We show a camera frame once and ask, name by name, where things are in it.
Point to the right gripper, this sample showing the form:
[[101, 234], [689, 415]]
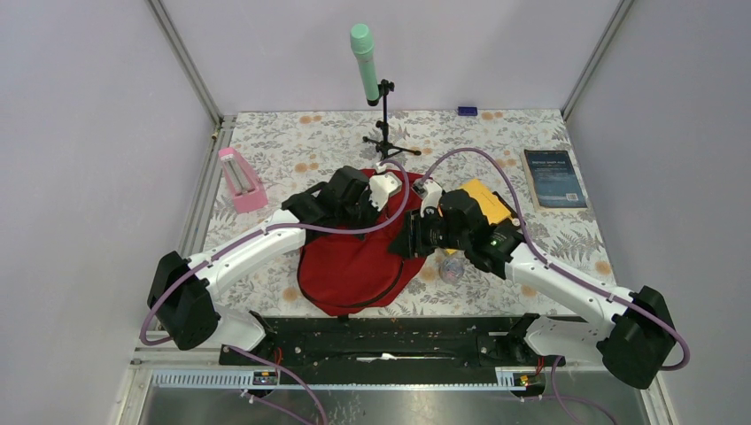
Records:
[[410, 242]]

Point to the yellow book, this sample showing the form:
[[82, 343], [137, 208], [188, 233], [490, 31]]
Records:
[[491, 205]]

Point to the red backpack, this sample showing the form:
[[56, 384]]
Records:
[[345, 265]]

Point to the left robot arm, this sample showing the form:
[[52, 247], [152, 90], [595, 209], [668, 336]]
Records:
[[186, 292]]

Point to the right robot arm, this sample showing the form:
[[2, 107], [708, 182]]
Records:
[[630, 333]]

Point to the clear round plastic container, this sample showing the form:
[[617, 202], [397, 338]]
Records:
[[452, 268]]

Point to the black microphone tripod stand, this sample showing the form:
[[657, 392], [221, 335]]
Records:
[[384, 147]]

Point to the small blue block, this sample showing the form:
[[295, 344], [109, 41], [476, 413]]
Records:
[[467, 111]]

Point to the dark blue book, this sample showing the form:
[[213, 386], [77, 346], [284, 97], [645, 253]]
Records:
[[553, 181]]

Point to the pink metronome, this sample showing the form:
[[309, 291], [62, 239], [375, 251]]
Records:
[[245, 187]]

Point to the mint green microphone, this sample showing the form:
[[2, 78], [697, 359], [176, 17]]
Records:
[[363, 48]]

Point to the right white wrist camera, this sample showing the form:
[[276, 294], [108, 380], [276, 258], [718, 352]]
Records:
[[429, 192]]

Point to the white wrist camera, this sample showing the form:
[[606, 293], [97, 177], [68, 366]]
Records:
[[429, 192], [383, 184]]

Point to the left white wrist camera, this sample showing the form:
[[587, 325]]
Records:
[[383, 184]]

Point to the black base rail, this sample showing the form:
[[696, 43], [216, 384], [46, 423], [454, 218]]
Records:
[[399, 350]]

